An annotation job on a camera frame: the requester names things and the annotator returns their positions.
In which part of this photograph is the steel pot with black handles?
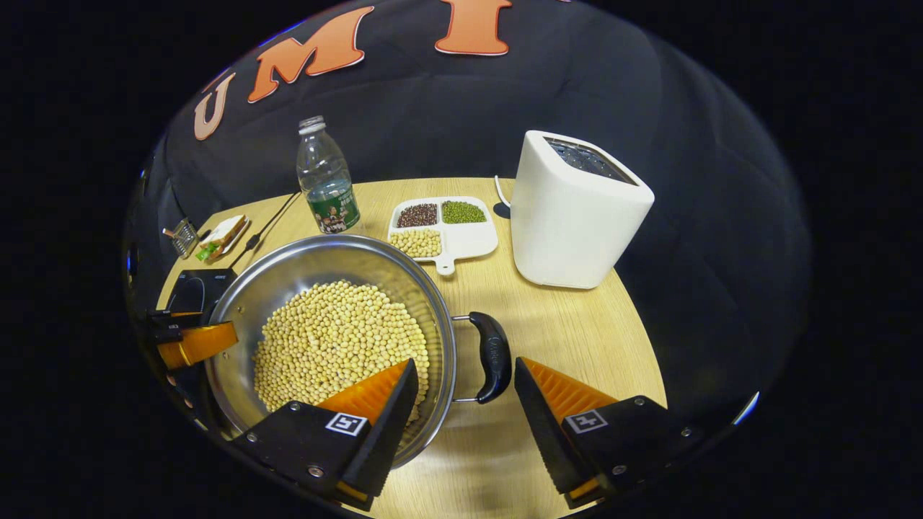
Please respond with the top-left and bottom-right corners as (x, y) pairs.
(204, 234), (513, 469)

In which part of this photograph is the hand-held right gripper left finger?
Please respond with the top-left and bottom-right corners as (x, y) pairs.
(231, 358), (420, 513)

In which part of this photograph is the white divided plate with beans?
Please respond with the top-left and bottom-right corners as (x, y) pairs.
(387, 196), (500, 277)

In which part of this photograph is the small clear glass cup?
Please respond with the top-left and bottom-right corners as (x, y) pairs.
(162, 218), (200, 259)

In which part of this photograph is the sandwich on small plate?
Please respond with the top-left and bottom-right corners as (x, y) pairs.
(195, 214), (251, 262)

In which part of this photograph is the pile of yellow soybeans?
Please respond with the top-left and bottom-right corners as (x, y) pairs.
(252, 280), (431, 422)

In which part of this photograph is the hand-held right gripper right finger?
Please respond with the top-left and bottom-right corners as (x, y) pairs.
(513, 357), (704, 509)

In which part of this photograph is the black induction cooktop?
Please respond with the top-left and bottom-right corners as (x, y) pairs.
(162, 268), (240, 433)

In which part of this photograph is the clear plastic bottle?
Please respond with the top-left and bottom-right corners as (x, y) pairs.
(296, 115), (361, 235)

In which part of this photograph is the white toaster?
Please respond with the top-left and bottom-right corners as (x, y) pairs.
(510, 130), (655, 290)

